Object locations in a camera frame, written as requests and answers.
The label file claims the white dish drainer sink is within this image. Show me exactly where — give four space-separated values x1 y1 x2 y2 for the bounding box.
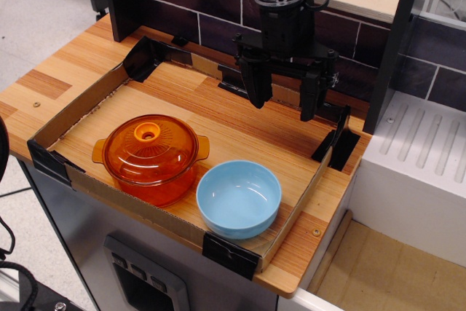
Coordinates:
279 92 465 310

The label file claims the black cable on floor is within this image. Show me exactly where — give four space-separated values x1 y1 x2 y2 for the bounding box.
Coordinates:
0 114 39 311

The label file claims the dark vertical post right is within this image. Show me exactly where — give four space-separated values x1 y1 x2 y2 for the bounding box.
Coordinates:
363 0 415 135

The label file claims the orange glass pot lid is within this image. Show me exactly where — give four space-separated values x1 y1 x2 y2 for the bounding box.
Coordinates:
93 114 200 186

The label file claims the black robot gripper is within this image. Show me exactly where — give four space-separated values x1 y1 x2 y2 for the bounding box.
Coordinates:
234 0 339 122

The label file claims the cardboard fence with black tape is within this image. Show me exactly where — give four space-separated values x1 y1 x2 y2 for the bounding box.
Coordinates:
28 37 370 280

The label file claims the light blue bowl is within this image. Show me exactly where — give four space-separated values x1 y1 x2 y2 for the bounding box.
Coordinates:
196 160 282 240

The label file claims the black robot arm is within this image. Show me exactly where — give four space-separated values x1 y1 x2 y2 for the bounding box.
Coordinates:
234 0 339 122

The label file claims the orange glass pot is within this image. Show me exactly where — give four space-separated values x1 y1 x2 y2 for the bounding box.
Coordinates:
92 132 210 207

